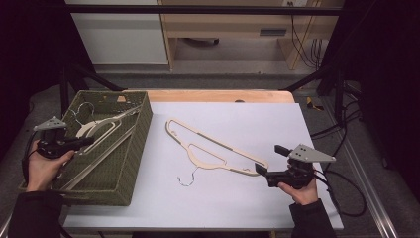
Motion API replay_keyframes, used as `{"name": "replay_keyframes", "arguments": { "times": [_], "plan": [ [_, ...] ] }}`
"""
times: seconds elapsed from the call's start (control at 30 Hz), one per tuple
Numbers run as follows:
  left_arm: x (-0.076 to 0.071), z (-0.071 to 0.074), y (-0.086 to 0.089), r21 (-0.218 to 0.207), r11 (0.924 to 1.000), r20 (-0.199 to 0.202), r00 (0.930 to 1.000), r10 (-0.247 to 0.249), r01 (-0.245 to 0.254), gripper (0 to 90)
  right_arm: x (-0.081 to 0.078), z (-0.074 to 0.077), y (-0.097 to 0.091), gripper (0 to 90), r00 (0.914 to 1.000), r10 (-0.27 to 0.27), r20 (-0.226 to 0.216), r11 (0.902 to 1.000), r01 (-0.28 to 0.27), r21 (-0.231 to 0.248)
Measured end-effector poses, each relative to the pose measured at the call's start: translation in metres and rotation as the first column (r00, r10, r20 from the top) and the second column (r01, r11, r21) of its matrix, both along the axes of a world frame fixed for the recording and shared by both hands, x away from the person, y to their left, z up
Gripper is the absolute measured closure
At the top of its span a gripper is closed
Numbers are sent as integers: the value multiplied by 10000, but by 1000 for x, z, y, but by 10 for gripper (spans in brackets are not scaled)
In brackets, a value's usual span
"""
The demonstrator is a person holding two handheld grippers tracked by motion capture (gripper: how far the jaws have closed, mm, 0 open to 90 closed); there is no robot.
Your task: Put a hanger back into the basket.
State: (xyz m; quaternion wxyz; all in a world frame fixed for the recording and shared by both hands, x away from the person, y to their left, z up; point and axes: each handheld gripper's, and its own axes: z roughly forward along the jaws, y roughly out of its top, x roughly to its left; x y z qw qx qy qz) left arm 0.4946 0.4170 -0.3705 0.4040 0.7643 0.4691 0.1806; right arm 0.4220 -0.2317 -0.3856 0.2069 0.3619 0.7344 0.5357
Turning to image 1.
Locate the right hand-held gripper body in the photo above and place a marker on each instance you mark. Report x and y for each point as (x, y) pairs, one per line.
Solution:
(294, 177)

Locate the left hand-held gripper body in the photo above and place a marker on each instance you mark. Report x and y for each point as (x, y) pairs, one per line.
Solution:
(49, 145)

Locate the green woven basket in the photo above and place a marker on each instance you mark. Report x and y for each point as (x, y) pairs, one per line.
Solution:
(132, 172)

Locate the person's right hand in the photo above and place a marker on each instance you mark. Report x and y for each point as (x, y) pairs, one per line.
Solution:
(302, 195)

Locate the person's left hand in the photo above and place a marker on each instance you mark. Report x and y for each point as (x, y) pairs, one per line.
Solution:
(41, 172)

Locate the yellow and black tool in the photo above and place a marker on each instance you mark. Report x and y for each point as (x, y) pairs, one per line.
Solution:
(313, 105)

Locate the white table sheet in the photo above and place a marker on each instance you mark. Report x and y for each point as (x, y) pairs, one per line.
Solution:
(214, 205)

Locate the black metal stand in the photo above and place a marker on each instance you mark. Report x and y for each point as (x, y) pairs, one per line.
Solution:
(313, 77)
(95, 79)

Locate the white cabinet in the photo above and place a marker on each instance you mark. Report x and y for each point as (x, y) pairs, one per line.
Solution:
(122, 39)

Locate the light wooden desk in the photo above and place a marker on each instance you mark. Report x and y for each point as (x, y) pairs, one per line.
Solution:
(228, 24)

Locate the aluminium rail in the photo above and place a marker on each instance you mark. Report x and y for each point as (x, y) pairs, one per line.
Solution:
(373, 201)
(4, 228)

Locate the black horizontal frame bar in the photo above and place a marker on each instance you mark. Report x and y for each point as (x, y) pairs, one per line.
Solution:
(198, 10)

